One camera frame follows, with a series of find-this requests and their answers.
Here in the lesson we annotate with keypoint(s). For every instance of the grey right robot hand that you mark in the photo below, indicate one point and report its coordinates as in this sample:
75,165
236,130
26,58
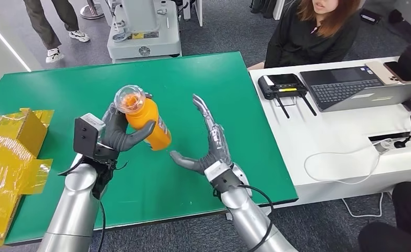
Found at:
217,146

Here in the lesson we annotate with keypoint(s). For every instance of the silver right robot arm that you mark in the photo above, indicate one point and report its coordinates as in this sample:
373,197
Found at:
250,222

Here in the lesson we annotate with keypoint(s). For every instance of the walking person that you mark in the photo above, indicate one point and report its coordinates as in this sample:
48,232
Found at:
41,24

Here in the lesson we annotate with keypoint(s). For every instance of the orange plastic bottle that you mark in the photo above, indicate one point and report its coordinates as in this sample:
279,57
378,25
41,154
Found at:
149,123

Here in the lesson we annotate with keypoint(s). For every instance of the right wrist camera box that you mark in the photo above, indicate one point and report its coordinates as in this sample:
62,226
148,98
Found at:
222,177

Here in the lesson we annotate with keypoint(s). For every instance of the metal stanchion base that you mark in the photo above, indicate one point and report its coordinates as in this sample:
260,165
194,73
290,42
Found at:
92,12

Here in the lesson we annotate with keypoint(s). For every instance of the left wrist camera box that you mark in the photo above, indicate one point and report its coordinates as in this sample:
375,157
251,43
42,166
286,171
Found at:
85,137

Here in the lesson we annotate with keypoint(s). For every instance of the black remote controller with antennas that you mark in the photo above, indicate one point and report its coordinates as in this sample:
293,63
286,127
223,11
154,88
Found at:
280,89

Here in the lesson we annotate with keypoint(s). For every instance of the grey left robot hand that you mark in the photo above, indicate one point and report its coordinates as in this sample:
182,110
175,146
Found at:
116,135

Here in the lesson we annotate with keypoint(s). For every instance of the white table foot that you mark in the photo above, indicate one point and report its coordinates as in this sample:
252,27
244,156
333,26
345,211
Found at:
264,210

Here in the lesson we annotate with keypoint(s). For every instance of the black floor device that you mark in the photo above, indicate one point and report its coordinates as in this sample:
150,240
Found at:
370,16

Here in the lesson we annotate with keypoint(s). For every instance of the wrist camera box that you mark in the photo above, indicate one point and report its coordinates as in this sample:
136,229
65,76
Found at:
222,177
85,137

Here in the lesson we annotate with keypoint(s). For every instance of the white furniture panel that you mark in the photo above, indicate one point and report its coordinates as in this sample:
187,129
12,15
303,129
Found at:
198,12

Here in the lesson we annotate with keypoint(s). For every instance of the dark screen smartphone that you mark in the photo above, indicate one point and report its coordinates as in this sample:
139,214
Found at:
392,70

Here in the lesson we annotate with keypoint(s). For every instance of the grey open laptop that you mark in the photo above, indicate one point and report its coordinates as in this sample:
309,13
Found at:
346,89

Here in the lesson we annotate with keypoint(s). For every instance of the beige smartphone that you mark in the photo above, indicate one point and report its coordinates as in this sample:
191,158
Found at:
378,72

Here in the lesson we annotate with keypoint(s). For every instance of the white robot base machine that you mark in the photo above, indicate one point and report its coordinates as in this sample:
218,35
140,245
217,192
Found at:
146,38

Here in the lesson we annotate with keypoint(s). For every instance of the yellow taped cardboard box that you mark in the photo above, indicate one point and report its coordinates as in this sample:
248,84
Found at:
1,163

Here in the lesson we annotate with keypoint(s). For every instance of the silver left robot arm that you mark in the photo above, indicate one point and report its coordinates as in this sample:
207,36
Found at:
75,208

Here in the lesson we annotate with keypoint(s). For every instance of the seated person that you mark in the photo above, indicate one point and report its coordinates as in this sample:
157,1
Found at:
295,38

